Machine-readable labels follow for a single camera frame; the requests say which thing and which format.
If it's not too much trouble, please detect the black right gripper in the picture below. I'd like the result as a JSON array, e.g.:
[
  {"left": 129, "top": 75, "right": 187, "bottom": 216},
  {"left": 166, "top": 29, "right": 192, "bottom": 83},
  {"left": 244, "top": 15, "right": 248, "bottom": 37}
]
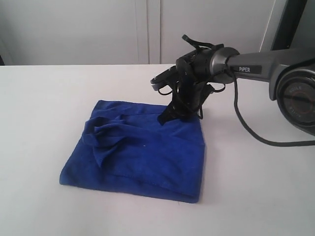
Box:
[{"left": 157, "top": 82, "right": 212, "bottom": 126}]

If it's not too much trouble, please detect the blue towel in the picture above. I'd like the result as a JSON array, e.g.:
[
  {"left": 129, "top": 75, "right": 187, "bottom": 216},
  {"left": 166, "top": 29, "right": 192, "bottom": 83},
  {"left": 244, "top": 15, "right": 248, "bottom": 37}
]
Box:
[{"left": 59, "top": 100, "right": 205, "bottom": 204}]

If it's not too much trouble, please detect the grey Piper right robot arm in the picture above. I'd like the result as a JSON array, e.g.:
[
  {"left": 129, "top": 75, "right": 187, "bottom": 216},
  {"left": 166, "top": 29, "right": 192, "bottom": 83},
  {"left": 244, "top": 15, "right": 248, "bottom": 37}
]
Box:
[{"left": 151, "top": 45, "right": 315, "bottom": 134}]

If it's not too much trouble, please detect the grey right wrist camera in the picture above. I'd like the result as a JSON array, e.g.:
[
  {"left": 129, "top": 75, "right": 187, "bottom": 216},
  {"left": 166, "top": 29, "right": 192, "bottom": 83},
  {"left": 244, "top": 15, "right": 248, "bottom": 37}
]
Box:
[{"left": 150, "top": 66, "right": 180, "bottom": 91}]

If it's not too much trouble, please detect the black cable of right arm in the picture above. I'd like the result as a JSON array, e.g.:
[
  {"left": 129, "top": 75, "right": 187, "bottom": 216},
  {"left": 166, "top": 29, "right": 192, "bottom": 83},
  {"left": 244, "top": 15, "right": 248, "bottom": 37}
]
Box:
[{"left": 221, "top": 71, "right": 315, "bottom": 148}]

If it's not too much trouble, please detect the dark vertical post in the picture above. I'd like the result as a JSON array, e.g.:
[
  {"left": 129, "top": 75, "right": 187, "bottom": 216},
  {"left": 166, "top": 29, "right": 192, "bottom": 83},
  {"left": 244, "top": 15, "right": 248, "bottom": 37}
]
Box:
[{"left": 271, "top": 0, "right": 308, "bottom": 51}]

